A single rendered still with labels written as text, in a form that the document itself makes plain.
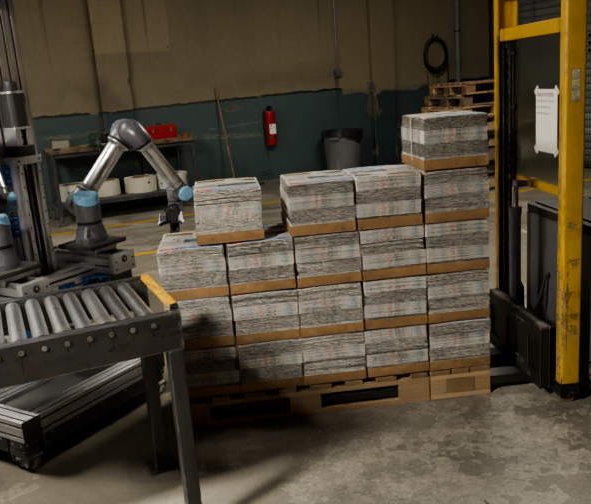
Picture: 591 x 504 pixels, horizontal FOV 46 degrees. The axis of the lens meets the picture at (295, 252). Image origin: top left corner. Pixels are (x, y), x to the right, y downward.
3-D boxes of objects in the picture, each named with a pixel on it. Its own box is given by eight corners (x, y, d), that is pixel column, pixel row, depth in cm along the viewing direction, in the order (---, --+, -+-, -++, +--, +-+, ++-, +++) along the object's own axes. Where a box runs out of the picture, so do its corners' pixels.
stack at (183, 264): (182, 394, 351) (162, 232, 331) (409, 368, 361) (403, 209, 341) (178, 431, 313) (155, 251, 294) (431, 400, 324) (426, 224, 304)
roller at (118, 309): (110, 298, 262) (113, 285, 262) (136, 335, 220) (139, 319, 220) (97, 296, 260) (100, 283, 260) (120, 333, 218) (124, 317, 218)
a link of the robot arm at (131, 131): (139, 114, 329) (200, 192, 352) (132, 114, 338) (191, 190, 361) (121, 129, 326) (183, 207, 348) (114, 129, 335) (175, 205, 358)
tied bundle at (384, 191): (342, 216, 339) (339, 168, 333) (401, 210, 341) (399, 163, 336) (357, 231, 302) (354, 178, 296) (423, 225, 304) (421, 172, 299)
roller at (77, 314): (74, 305, 257) (77, 292, 257) (94, 343, 215) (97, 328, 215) (60, 303, 255) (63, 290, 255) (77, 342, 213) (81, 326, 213)
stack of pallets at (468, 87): (494, 170, 1019) (493, 78, 988) (544, 175, 938) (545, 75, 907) (421, 182, 960) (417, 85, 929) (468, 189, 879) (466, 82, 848)
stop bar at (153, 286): (149, 278, 264) (148, 273, 263) (179, 308, 225) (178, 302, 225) (140, 280, 263) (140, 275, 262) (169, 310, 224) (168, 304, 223)
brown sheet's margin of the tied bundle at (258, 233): (198, 237, 312) (197, 228, 311) (262, 231, 315) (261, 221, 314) (197, 245, 296) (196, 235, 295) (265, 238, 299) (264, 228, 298)
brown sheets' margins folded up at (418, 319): (179, 367, 347) (167, 269, 335) (408, 342, 357) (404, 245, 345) (175, 401, 310) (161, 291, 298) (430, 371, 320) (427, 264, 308)
